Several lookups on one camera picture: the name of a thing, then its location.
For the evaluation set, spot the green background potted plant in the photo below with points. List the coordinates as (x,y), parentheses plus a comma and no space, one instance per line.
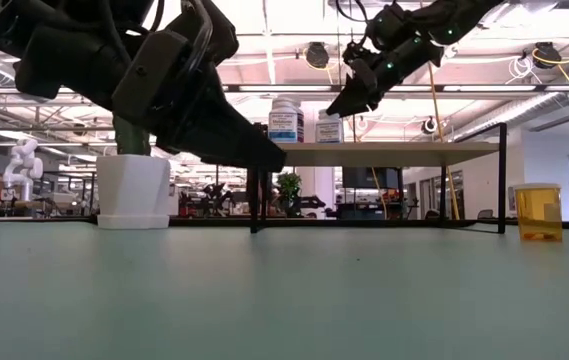
(289,187)

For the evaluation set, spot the small white bottle blue label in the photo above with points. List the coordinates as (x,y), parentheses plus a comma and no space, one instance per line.
(284,122)

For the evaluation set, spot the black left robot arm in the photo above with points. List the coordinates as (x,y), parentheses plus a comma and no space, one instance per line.
(54,20)

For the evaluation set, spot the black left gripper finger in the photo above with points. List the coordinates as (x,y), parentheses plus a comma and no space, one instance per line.
(199,120)

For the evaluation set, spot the white hexagonal plant pot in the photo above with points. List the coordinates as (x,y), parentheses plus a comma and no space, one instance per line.
(134,192)

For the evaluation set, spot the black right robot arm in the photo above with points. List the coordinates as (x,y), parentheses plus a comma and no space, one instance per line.
(464,15)

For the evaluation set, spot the amber medicine bottle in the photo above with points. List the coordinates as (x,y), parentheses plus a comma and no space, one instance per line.
(539,215)

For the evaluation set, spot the white medicine bottle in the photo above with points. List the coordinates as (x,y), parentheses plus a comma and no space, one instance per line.
(329,130)

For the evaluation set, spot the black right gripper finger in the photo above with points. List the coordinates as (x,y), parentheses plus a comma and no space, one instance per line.
(361,72)
(364,97)

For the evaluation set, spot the wooden shelf black frame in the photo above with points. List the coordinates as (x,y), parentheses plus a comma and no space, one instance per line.
(389,154)

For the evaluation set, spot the green cactus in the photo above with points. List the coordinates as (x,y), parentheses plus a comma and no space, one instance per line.
(131,137)

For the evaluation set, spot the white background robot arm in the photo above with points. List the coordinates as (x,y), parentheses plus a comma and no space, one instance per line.
(21,167)

